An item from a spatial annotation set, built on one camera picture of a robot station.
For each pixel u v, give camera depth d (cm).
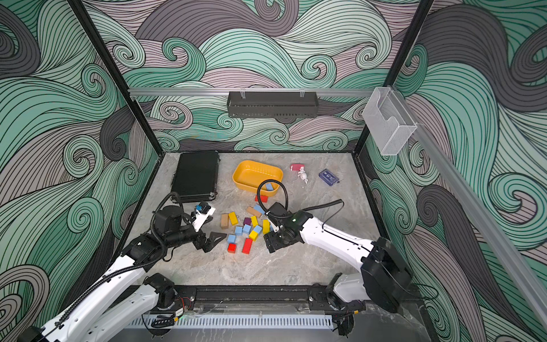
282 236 59
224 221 90
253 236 86
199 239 65
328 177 107
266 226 90
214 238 65
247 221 92
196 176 106
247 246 86
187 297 73
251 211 96
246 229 88
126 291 49
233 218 93
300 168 110
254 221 92
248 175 110
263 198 101
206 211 65
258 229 88
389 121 77
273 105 95
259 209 97
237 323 76
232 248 84
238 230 88
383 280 41
